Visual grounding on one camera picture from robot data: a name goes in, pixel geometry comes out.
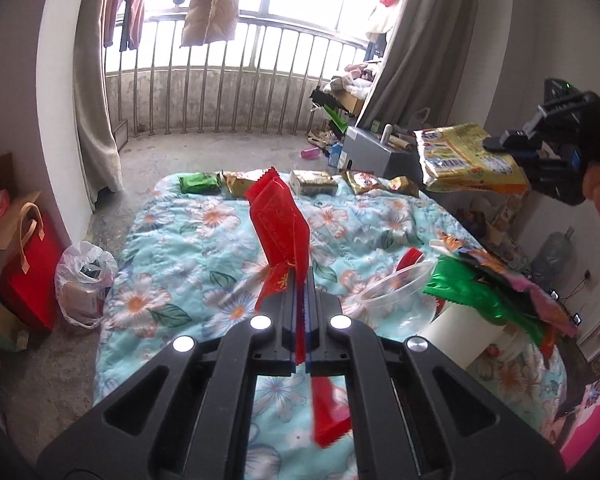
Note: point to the clear plastic bowl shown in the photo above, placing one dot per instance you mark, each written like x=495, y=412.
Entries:
x=400, y=300

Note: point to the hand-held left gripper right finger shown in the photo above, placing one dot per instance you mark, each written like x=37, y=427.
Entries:
x=325, y=340

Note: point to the yellow snack bag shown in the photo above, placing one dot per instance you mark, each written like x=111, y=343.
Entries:
x=460, y=160

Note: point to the small red wrapper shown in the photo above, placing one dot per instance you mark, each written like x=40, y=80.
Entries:
x=409, y=260

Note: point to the beige down coat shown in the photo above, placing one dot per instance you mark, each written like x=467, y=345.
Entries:
x=207, y=5

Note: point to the tan snack packet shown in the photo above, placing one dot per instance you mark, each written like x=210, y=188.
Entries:
x=312, y=183

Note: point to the gold snack packet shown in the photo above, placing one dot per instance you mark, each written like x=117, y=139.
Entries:
x=402, y=186
x=362, y=182
x=240, y=182

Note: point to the orange black wrapper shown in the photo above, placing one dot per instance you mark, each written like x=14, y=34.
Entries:
x=485, y=260

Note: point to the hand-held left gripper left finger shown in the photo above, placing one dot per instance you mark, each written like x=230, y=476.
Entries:
x=280, y=340

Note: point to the pink foil wrapper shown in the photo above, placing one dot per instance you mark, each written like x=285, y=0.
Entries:
x=545, y=300

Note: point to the white garment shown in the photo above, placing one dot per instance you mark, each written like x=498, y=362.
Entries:
x=385, y=15

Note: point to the metal balcony railing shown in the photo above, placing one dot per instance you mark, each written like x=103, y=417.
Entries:
x=230, y=75

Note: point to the teal floral blanket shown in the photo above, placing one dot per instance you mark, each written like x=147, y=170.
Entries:
x=190, y=260

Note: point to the red foil wrapper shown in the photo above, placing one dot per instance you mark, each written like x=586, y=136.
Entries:
x=277, y=225

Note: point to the red gift bag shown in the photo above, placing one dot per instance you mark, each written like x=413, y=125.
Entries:
x=35, y=285

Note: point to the pink hanging garment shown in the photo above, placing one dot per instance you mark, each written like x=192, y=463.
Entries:
x=130, y=5

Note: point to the white paper cup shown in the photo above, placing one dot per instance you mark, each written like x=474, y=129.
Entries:
x=460, y=332

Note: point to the clear water jug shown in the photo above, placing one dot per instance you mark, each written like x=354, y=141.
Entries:
x=552, y=255

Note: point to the green snack packet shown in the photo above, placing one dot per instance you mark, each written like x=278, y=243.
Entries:
x=200, y=183

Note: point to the green foil wrapper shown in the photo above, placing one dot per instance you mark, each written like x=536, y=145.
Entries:
x=475, y=295

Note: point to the kraft paper bag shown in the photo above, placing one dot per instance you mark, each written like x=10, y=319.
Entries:
x=5, y=240

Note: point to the white bottle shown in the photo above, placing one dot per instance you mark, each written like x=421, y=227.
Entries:
x=386, y=135

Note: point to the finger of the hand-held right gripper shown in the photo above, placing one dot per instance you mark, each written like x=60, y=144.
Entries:
x=510, y=142

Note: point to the beige curtain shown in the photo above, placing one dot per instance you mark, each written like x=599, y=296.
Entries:
x=95, y=110
x=420, y=50

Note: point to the grey cabinet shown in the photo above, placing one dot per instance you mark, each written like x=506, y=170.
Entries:
x=375, y=157

